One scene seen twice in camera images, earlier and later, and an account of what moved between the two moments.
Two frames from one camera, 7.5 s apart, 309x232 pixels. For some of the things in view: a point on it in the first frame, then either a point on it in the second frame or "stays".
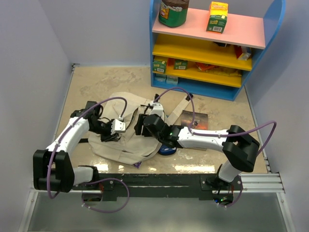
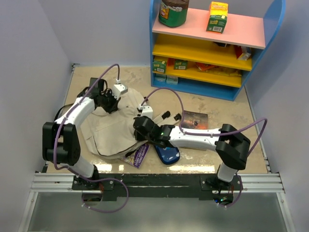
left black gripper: (109, 137) → (114, 107)
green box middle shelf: (180, 65) stays
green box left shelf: (159, 66) stays
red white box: (242, 53) stays
